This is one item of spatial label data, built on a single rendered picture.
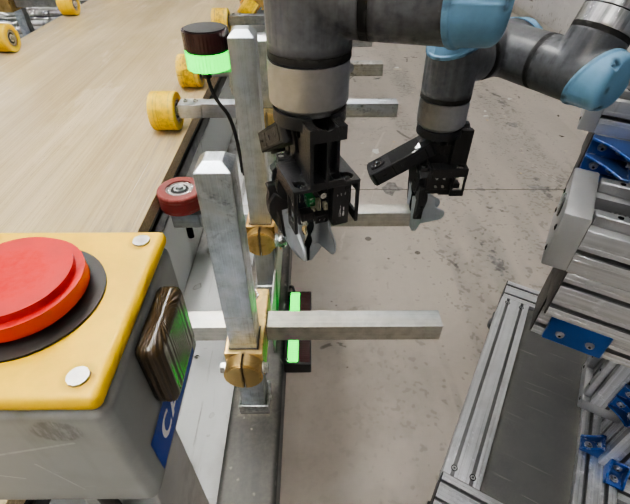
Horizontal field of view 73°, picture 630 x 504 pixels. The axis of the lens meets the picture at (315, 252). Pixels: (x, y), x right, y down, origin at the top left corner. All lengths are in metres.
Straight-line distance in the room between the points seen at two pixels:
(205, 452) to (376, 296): 1.19
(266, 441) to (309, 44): 0.53
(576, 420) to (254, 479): 0.99
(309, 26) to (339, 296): 1.50
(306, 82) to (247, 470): 0.51
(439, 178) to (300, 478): 0.98
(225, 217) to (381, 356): 1.27
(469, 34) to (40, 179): 0.78
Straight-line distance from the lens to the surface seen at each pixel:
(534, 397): 1.42
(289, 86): 0.39
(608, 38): 0.68
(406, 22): 0.37
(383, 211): 0.79
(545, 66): 0.69
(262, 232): 0.73
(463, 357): 1.70
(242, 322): 0.53
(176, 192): 0.79
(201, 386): 0.84
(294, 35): 0.38
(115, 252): 0.17
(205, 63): 0.62
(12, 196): 0.92
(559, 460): 1.35
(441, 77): 0.67
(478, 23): 0.37
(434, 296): 1.87
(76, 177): 0.92
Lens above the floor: 1.32
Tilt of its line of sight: 41 degrees down
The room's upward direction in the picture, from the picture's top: straight up
